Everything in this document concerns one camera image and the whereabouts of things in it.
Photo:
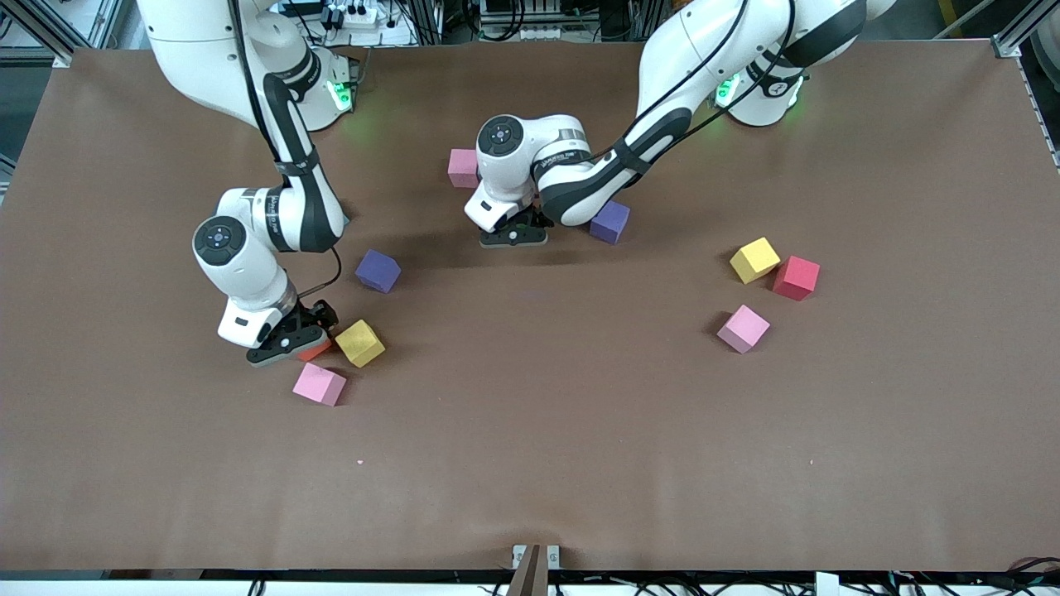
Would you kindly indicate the small metal bracket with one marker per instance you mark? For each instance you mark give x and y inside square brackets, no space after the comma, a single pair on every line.
[537,571]

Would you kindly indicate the yellow foam cube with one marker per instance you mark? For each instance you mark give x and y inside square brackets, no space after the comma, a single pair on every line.
[754,259]
[359,343]

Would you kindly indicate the white socket strip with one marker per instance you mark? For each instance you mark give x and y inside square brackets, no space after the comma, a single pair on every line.
[530,33]

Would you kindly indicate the orange foam cube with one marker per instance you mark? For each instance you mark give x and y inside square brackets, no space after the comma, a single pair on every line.
[316,352]

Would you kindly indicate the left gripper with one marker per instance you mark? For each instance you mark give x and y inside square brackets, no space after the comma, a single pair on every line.
[536,220]

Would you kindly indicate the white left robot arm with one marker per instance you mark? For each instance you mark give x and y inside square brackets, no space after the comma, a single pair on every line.
[704,50]

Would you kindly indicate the white power strip with plugs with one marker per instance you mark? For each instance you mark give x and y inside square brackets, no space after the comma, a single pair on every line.
[364,18]

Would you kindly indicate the pink foam cube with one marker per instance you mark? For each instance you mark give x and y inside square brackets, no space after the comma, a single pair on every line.
[743,329]
[319,384]
[464,168]

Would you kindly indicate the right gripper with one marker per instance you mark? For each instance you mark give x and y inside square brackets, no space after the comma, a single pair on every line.
[318,315]

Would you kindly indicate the aluminium frame rail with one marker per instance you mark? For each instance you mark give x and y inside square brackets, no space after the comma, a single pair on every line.
[1027,25]
[33,51]

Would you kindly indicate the purple foam cube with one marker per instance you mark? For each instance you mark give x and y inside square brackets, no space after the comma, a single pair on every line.
[613,225]
[378,270]

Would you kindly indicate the red foam cube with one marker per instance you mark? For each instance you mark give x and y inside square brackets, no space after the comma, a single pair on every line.
[796,277]

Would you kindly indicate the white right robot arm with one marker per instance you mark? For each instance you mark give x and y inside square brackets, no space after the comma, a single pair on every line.
[248,281]

